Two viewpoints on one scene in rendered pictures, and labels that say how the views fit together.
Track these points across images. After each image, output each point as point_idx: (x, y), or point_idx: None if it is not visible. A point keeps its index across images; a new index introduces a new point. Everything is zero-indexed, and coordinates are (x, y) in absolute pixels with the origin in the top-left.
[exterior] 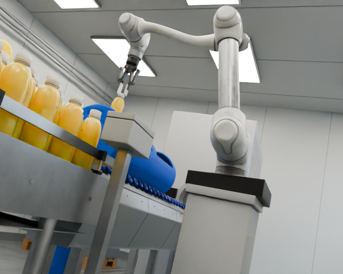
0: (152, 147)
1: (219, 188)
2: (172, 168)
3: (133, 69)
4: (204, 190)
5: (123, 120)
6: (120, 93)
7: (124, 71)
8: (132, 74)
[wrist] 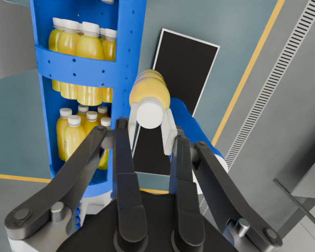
0: (35, 47)
1: None
2: (49, 158)
3: (105, 213)
4: None
5: None
6: (150, 102)
7: (193, 183)
8: (113, 191)
